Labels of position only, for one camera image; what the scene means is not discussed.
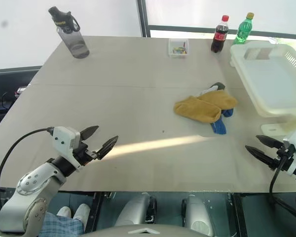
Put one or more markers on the white plastic basket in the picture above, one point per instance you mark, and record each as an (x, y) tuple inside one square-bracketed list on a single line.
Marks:
[(269, 74)]

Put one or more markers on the light grey sock dark toe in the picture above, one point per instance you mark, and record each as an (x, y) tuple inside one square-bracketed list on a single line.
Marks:
[(212, 89)]

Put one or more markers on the blue cloth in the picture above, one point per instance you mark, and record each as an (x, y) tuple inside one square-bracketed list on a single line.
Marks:
[(218, 127)]

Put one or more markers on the black metal table leg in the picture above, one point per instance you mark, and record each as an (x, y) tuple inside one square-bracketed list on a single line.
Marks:
[(238, 214), (96, 209)]

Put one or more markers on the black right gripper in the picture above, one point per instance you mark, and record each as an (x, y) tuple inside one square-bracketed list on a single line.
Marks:
[(280, 160)]

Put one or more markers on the white shoe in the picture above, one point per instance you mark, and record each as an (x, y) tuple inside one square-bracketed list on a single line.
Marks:
[(64, 212), (81, 212)]

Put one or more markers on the silver rounded leg cover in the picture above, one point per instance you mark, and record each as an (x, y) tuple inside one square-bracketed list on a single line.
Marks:
[(197, 214), (133, 209)]

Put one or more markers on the dark side desk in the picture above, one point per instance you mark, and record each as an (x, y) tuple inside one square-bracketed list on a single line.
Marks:
[(5, 81)]

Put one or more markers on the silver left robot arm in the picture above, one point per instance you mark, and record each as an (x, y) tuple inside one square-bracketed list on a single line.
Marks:
[(32, 182)]

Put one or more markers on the green soda bottle yellow cap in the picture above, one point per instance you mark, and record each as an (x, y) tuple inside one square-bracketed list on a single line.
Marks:
[(244, 30)]

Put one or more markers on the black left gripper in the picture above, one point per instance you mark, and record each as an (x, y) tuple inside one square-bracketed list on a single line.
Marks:
[(82, 151)]

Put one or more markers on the grey robot torso top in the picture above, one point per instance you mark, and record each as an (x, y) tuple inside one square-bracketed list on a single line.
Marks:
[(145, 230)]

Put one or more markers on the black window frame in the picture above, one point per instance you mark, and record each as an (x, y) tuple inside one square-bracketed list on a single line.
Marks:
[(143, 17)]

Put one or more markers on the blue plaid trousers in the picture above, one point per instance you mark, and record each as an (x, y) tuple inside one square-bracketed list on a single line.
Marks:
[(64, 227)]

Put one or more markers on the grey water bottle black cap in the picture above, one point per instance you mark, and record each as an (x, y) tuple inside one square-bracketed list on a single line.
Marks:
[(71, 37)]

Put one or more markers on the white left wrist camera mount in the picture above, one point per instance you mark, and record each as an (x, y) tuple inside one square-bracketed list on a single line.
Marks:
[(64, 138)]

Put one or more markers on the cola bottle red cap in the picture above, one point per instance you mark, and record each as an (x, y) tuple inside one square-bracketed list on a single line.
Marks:
[(219, 37)]

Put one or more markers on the clear box of coloured clips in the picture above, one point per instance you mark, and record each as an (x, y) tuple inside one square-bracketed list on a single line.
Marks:
[(178, 48)]

